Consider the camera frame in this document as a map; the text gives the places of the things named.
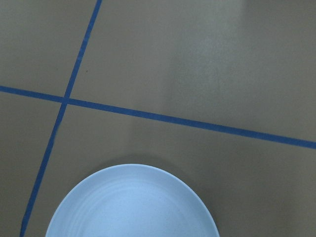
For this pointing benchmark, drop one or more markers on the blue plate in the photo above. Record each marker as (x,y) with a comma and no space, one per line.
(132,200)

